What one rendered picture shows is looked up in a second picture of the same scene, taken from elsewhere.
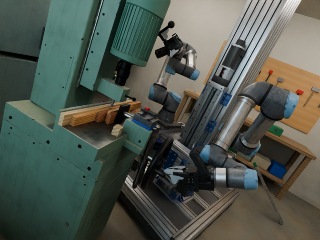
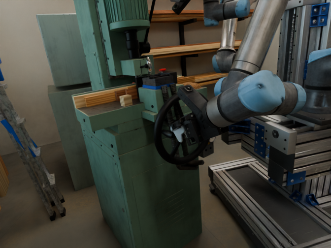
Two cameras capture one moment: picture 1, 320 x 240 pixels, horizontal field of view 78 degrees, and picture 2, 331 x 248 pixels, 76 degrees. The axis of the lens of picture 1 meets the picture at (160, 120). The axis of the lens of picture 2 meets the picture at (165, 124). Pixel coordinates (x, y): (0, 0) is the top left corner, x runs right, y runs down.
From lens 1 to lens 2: 0.63 m
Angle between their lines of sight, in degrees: 41
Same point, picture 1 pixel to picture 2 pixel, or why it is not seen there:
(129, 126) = (142, 94)
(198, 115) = (286, 62)
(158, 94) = (222, 61)
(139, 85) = not seen: hidden behind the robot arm
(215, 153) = (229, 81)
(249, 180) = (247, 89)
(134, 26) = not seen: outside the picture
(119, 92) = (131, 65)
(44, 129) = not seen: hidden behind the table
